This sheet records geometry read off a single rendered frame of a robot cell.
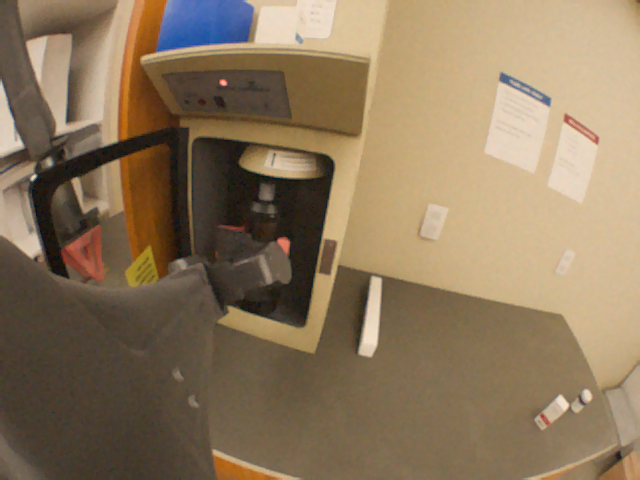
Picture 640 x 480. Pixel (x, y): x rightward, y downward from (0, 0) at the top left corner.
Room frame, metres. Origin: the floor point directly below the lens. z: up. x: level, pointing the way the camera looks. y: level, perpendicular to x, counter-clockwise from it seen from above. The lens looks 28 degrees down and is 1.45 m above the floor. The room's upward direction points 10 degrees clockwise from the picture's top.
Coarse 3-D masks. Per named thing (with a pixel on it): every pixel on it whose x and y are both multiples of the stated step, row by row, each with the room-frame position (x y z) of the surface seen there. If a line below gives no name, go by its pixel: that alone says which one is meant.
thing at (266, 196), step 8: (264, 184) 0.46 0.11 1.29; (272, 184) 0.47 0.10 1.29; (264, 192) 0.46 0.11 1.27; (272, 192) 0.47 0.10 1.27; (248, 200) 0.45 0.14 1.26; (256, 200) 0.45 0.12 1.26; (264, 200) 0.46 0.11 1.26; (272, 200) 0.47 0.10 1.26; (280, 200) 0.48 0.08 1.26; (248, 208) 0.43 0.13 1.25; (256, 208) 0.43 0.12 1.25; (264, 208) 0.43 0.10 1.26; (272, 208) 0.44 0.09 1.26; (280, 208) 0.45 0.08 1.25; (288, 208) 0.47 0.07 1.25
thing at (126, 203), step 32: (64, 160) 0.18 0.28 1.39; (128, 160) 0.29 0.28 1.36; (160, 160) 0.37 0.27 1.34; (64, 192) 0.17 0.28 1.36; (96, 192) 0.22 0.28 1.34; (128, 192) 0.29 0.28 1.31; (160, 192) 0.37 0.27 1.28; (64, 224) 0.16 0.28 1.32; (96, 224) 0.22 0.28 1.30; (128, 224) 0.28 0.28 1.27; (160, 224) 0.36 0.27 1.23; (64, 256) 0.15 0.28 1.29; (96, 256) 0.20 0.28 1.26; (128, 256) 0.27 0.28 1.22; (160, 256) 0.35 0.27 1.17
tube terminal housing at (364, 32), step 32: (256, 0) 0.43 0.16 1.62; (288, 0) 0.42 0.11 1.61; (352, 0) 0.41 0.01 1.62; (384, 0) 0.40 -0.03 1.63; (352, 32) 0.41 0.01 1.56; (192, 128) 0.44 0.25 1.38; (224, 128) 0.43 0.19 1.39; (256, 128) 0.42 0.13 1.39; (288, 128) 0.42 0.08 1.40; (320, 128) 0.41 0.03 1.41; (352, 160) 0.40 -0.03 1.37; (352, 192) 0.47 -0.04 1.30; (320, 256) 0.41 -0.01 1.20; (320, 288) 0.41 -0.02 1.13; (224, 320) 0.43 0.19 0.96; (256, 320) 0.42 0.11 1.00; (320, 320) 0.40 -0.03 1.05
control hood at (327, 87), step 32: (160, 64) 0.33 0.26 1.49; (192, 64) 0.33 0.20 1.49; (224, 64) 0.33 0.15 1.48; (256, 64) 0.32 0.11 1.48; (288, 64) 0.31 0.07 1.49; (320, 64) 0.31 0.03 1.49; (352, 64) 0.30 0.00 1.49; (288, 96) 0.35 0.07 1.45; (320, 96) 0.34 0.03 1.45; (352, 96) 0.33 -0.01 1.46; (352, 128) 0.37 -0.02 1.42
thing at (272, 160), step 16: (256, 144) 0.47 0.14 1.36; (240, 160) 0.48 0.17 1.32; (256, 160) 0.45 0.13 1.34; (272, 160) 0.44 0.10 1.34; (288, 160) 0.45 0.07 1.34; (304, 160) 0.46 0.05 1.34; (320, 160) 0.49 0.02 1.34; (288, 176) 0.44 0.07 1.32; (304, 176) 0.45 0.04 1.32; (320, 176) 0.47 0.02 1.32
